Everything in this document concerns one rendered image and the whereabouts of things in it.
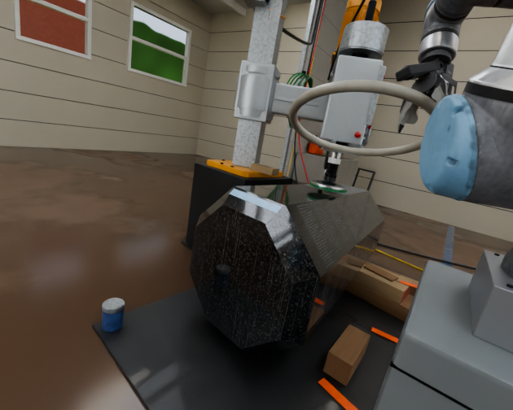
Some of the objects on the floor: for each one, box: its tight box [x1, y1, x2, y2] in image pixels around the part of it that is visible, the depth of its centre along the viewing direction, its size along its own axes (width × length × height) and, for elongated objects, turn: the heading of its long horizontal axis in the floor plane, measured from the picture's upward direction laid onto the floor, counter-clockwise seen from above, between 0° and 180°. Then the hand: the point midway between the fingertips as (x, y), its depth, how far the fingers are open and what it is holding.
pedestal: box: [181, 163, 293, 251], centre depth 249 cm, size 66×66×74 cm
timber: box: [323, 325, 371, 386], centre depth 146 cm, size 30×12×12 cm, turn 110°
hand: (418, 124), depth 74 cm, fingers open, 13 cm apart
